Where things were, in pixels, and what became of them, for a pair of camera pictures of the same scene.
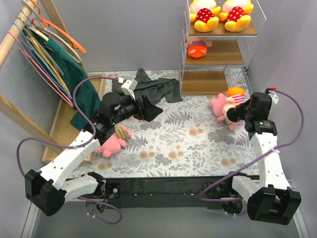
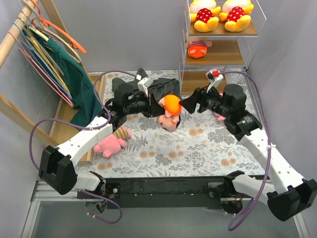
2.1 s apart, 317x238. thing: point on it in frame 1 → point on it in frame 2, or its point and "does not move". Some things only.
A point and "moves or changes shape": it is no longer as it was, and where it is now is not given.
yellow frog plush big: (203, 12) does not move
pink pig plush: (112, 145) does not move
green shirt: (87, 97) does not move
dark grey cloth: (154, 91) does not move
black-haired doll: (237, 95) moves or changes shape
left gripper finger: (147, 104) → (154, 102)
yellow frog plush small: (236, 13) does not move
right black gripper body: (236, 113) → (200, 99)
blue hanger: (26, 42) does not move
